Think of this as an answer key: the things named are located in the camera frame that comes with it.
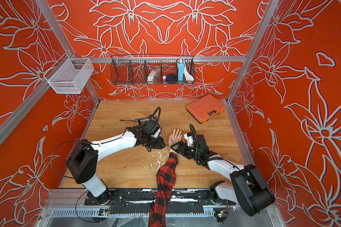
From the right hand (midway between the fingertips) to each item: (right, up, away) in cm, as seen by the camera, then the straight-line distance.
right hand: (172, 150), depth 82 cm
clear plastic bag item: (-12, +47, +10) cm, 49 cm away
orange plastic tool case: (+26, +26, +25) cm, 45 cm away
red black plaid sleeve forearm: (-4, -14, -5) cm, 16 cm away
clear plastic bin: (-68, +47, +10) cm, 84 cm away
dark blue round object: (0, +45, +13) cm, 47 cm away
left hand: (-5, +2, +3) cm, 6 cm away
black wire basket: (-13, +53, +14) cm, 56 cm away
